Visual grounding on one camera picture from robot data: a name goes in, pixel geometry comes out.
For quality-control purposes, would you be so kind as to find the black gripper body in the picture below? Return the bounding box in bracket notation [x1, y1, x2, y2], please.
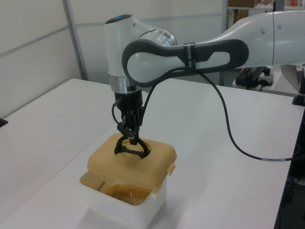
[113, 89, 144, 115]

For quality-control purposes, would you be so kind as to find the tan lid with black handle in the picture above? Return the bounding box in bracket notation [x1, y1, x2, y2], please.
[86, 133, 177, 194]

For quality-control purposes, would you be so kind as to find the white plastic tool case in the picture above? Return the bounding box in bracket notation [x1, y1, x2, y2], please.
[79, 169, 168, 229]

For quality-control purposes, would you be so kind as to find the orange packet in clear wrap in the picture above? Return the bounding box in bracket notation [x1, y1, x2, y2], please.
[105, 184, 153, 206]

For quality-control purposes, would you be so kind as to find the black power strip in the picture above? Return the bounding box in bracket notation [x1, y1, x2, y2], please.
[235, 67, 266, 87]

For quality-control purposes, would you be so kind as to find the grey emergency stop button box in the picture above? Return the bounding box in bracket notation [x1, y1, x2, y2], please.
[258, 67, 275, 87]

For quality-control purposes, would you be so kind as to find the wooden cabinet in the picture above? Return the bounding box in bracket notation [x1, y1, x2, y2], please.
[228, 7, 250, 26]

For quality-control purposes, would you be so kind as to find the silver laptop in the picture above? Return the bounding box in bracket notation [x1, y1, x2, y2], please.
[280, 63, 305, 96]

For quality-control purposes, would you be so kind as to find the black cable strap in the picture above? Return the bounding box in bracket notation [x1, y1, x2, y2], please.
[183, 42, 197, 75]

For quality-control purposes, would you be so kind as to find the grey partition frame post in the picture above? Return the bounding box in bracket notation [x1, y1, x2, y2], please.
[221, 0, 229, 34]
[62, 0, 89, 81]

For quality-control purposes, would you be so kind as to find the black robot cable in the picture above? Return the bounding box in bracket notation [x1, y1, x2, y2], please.
[142, 67, 305, 163]

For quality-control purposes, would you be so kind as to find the black post with base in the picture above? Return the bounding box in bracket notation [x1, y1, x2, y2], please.
[292, 63, 305, 107]

